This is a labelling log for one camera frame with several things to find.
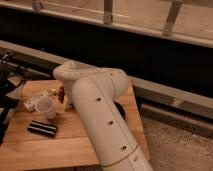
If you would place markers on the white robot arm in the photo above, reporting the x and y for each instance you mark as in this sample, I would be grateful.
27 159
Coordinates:
92 92

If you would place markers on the dark ceramic bowl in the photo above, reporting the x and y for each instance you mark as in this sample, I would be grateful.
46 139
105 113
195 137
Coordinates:
120 109

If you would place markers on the brown triangular wedge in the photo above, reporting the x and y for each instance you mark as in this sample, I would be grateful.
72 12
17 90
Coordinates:
61 94

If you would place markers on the translucent plastic cup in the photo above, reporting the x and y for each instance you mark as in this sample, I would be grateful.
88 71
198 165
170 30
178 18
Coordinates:
46 107

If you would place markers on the black equipment with cables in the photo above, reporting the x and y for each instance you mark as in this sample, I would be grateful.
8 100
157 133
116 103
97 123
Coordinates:
8 83

